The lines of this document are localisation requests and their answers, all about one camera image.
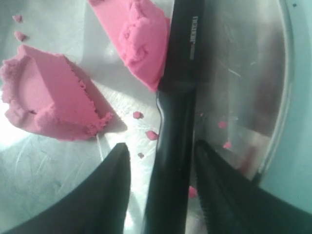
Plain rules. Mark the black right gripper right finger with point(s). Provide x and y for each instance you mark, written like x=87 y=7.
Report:
x=233 y=205

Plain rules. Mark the round steel plate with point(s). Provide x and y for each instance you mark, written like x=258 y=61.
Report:
x=238 y=111

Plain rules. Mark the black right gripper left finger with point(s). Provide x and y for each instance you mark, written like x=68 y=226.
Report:
x=98 y=205

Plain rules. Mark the pink dough half piece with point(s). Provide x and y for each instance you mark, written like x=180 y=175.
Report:
x=139 y=30

